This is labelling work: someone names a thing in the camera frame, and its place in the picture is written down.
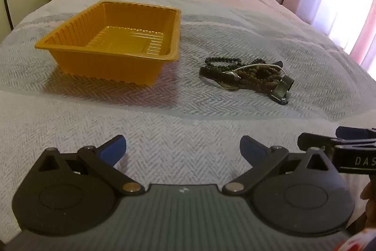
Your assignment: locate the white pearl bracelet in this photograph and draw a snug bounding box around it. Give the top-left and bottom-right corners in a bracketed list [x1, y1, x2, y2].
[232, 62, 287, 74]

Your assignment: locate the orange plastic tray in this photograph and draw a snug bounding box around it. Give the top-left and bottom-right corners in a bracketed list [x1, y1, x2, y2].
[35, 0, 182, 86]

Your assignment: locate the gold round wristwatch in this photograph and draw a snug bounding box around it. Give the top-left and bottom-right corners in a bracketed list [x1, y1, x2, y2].
[199, 67, 242, 91]

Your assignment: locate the dark bead necklace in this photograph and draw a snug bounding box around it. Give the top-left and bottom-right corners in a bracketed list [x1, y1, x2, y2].
[205, 57, 283, 73]

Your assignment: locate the black wristwatch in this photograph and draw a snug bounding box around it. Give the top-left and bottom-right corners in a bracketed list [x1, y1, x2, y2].
[270, 76, 295, 106]

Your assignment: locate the red white printed clothing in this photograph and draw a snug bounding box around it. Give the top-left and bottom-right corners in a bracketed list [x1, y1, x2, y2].
[342, 227, 376, 251]

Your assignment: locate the brown wooden bead necklace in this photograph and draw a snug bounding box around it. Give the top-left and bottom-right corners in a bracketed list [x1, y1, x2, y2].
[235, 63, 284, 92]

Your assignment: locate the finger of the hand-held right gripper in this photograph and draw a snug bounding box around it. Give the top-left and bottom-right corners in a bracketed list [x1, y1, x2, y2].
[297, 133, 338, 151]
[336, 127, 376, 140]

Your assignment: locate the person's right hand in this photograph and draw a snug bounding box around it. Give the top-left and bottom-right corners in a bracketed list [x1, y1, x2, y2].
[360, 182, 376, 212]

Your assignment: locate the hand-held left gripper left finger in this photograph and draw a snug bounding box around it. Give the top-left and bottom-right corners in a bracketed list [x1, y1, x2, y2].
[35, 135, 145, 196]

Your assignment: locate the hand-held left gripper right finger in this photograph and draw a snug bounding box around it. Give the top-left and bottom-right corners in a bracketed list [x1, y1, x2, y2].
[222, 135, 334, 195]

